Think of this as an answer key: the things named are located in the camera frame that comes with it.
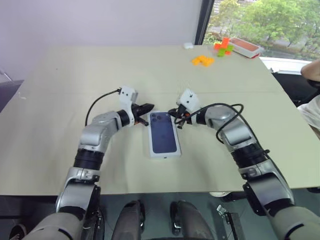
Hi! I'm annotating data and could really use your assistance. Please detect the dark grey side cabinet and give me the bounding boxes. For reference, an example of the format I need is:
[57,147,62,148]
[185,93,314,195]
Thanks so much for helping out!
[0,79,25,113]

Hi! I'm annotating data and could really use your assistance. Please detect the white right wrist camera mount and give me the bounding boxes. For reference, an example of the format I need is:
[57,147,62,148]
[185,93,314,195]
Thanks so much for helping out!
[176,88,201,112]

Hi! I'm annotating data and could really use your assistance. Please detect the dark rounded shape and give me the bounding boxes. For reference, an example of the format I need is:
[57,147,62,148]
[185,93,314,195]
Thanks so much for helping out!
[112,199,146,240]
[170,199,215,240]

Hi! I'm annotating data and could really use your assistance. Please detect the orange green toy block assembly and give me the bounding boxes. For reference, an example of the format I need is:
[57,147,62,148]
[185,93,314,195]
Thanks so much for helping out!
[213,37,235,58]

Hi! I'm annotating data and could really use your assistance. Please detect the white window sill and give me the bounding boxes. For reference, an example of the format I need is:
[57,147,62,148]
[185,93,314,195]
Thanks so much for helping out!
[259,56,320,75]

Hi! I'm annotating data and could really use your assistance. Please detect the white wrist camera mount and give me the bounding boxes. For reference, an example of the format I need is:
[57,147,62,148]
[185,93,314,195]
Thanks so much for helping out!
[118,85,139,126]
[176,88,201,112]

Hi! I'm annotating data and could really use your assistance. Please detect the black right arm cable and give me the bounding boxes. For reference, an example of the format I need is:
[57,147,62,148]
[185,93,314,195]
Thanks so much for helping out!
[174,103,271,161]

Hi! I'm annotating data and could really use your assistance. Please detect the black metal bracket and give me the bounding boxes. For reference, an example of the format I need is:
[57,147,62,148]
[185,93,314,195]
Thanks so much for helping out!
[216,204,245,240]

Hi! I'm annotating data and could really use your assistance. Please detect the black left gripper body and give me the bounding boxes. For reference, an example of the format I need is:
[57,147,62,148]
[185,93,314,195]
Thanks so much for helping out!
[131,103,142,123]

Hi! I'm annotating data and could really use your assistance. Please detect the dark window frame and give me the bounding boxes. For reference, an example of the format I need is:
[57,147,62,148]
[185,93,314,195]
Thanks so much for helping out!
[194,0,215,46]

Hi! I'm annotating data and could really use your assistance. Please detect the yellow toy block cluster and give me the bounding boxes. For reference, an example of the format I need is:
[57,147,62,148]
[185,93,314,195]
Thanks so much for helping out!
[191,55,215,68]

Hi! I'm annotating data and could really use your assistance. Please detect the white phone box lid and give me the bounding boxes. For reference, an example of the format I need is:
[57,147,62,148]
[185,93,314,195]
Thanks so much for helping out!
[146,111,183,160]

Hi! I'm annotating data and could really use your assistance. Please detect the bystander cream garment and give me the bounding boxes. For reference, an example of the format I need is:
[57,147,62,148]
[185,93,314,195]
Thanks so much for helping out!
[296,93,320,140]

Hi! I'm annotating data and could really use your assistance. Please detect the white tray with orange top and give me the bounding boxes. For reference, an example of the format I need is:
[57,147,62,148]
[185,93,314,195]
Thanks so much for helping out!
[228,37,264,60]

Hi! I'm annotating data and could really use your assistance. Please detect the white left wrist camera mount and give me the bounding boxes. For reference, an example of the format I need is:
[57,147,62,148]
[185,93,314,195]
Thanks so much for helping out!
[118,85,139,126]

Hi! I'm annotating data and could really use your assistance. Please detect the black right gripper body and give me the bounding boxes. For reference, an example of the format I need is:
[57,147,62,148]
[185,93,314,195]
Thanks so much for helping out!
[176,106,193,125]

